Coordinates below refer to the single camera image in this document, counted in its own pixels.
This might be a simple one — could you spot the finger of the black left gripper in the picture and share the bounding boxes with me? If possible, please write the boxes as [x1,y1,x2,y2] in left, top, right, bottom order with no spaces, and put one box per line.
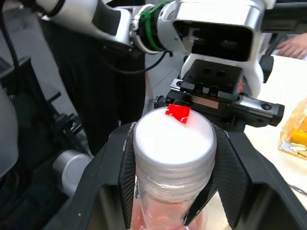
[183,177,218,226]

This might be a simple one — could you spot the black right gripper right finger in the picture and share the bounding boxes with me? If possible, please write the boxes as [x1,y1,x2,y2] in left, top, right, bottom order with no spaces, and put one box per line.
[211,122,307,230]

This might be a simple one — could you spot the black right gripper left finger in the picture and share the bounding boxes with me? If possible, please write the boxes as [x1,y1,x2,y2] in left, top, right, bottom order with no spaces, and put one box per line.
[43,121,139,230]

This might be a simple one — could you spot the clear bottle with pink juice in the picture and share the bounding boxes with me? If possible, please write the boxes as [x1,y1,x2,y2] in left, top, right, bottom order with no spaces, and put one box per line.
[130,176,216,230]

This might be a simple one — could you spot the white bottle cap red sticker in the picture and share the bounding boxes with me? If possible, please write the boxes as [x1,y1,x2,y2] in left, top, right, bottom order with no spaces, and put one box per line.
[133,104,218,190]

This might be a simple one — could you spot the long metal spoon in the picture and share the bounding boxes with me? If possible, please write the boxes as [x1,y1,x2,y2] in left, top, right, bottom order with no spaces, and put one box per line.
[288,184,307,195]

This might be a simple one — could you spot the square bottle with yellow liquid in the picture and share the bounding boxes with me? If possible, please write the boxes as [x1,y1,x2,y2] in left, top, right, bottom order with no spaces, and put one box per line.
[277,97,307,161]

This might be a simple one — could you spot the bare person hand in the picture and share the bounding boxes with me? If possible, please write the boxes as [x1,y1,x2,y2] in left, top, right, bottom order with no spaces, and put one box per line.
[275,33,307,59]

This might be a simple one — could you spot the silver cylindrical robot part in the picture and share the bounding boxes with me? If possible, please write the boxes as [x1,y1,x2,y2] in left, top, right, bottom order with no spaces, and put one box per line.
[52,149,94,199]

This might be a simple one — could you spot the green zip tie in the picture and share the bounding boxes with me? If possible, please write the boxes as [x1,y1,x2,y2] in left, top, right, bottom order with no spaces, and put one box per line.
[140,0,171,51]

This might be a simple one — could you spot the black fabric drape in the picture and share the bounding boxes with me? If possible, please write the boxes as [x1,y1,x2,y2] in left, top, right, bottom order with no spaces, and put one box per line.
[40,18,147,155]

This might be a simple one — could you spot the black flat device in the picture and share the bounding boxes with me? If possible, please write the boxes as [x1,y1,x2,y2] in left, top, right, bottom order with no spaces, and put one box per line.
[260,0,307,34]

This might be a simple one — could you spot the silver robot torso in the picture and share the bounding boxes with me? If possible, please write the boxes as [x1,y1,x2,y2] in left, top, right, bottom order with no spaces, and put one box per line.
[0,83,20,179]

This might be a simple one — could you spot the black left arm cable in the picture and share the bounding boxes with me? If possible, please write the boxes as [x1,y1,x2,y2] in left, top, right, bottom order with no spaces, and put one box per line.
[105,49,169,74]

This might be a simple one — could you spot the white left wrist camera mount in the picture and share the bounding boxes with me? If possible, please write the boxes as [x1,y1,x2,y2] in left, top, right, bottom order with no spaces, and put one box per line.
[157,0,275,96]

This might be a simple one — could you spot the thin black cable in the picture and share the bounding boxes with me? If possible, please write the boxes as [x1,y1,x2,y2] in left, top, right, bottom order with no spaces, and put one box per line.
[0,0,20,74]

